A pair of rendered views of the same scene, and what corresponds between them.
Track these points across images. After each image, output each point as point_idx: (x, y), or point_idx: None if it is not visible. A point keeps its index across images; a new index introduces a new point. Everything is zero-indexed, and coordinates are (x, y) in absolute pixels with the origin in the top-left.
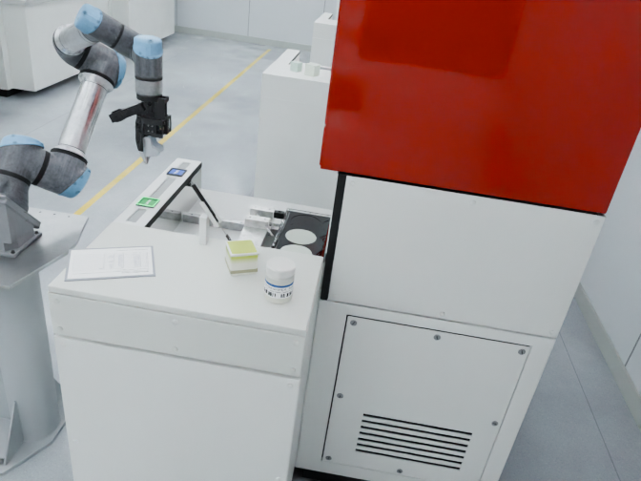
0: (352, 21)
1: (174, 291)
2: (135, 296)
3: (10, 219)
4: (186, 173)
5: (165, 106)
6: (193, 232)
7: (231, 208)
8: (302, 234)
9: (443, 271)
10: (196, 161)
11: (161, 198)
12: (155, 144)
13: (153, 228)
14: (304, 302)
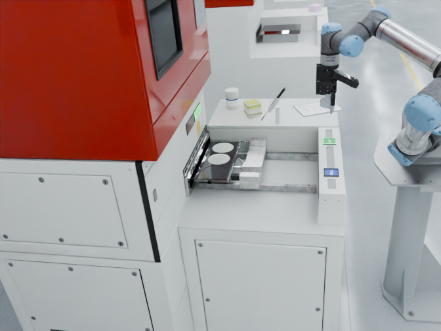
0: None
1: (280, 102)
2: (295, 99)
3: (401, 128)
4: (323, 175)
5: (317, 71)
6: (302, 182)
7: (281, 211)
8: (217, 160)
9: None
10: (324, 191)
11: (323, 147)
12: (325, 102)
13: (311, 125)
14: (220, 106)
